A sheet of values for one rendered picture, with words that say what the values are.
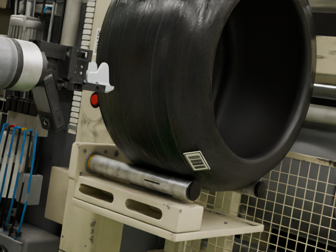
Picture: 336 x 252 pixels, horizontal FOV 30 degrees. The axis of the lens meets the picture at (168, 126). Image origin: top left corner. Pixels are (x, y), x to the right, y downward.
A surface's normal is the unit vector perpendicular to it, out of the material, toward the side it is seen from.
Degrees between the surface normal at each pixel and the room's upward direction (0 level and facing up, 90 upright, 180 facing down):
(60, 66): 90
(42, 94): 119
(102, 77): 90
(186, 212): 90
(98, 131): 90
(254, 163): 101
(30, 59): 74
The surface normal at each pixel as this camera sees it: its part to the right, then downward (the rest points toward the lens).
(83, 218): -0.65, -0.07
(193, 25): 0.07, -0.12
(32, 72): 0.71, 0.33
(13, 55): 0.75, -0.21
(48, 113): -0.63, 0.42
